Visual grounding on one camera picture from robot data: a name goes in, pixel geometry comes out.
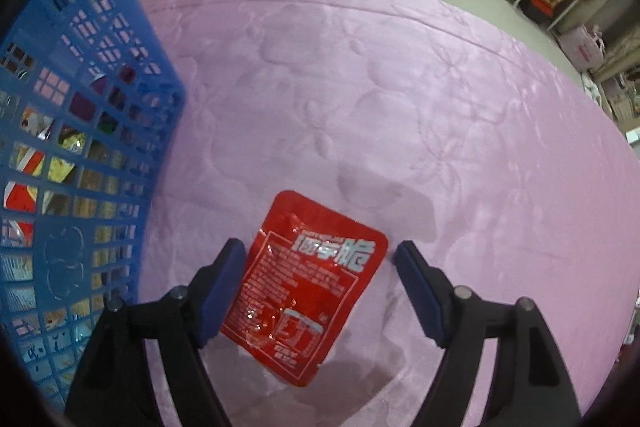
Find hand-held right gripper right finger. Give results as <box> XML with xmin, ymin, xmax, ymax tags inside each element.
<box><xmin>395</xmin><ymin>240</ymin><xmax>581</xmax><ymax>427</ymax></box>

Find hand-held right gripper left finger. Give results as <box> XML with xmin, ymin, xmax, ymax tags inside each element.
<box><xmin>65</xmin><ymin>238</ymin><xmax>247</xmax><ymax>427</ymax></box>

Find red snack packet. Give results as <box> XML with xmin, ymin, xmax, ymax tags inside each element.
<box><xmin>220</xmin><ymin>190</ymin><xmax>390</xmax><ymax>388</ymax></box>

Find small orange snack packet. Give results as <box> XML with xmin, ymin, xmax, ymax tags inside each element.
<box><xmin>17</xmin><ymin>107</ymin><xmax>56</xmax><ymax>142</ymax></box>

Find pink quilted blanket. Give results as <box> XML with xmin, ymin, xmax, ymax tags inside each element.
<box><xmin>132</xmin><ymin>0</ymin><xmax>640</xmax><ymax>427</ymax></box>

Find white slippers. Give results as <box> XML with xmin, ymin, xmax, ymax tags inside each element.
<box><xmin>580</xmin><ymin>77</ymin><xmax>603</xmax><ymax>102</ymax></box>

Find white shopping bag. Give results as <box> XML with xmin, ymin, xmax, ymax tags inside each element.
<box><xmin>557</xmin><ymin>25</ymin><xmax>606</xmax><ymax>72</ymax></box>

